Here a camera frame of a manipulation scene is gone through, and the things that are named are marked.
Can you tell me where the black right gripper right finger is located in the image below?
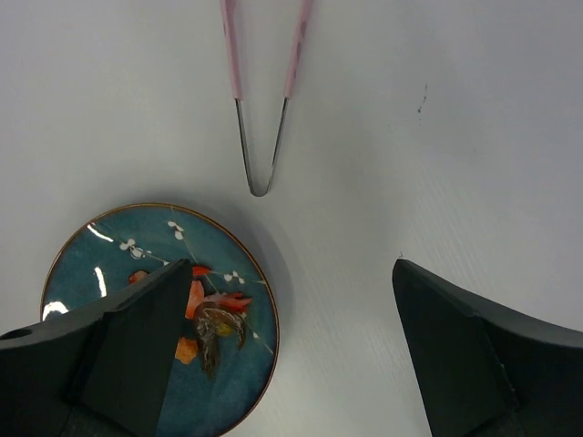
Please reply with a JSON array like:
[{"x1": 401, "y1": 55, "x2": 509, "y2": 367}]
[{"x1": 393, "y1": 259, "x2": 582, "y2": 436}]

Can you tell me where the blue floral ceramic plate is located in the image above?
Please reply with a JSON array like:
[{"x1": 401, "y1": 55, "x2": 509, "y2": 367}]
[{"x1": 41, "y1": 203, "x2": 279, "y2": 436}]

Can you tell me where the red pink food piece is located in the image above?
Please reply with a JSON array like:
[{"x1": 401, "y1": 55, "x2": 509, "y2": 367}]
[{"x1": 185, "y1": 266, "x2": 252, "y2": 320}]

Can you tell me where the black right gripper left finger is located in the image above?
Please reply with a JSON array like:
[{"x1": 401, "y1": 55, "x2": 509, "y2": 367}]
[{"x1": 1, "y1": 259, "x2": 192, "y2": 436}]

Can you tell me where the orange food piece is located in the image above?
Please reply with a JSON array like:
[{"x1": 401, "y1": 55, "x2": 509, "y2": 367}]
[{"x1": 175, "y1": 337, "x2": 199, "y2": 365}]

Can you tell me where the brown mushroom food piece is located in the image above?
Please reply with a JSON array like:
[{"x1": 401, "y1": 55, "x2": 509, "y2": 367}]
[{"x1": 193, "y1": 303, "x2": 247, "y2": 380}]

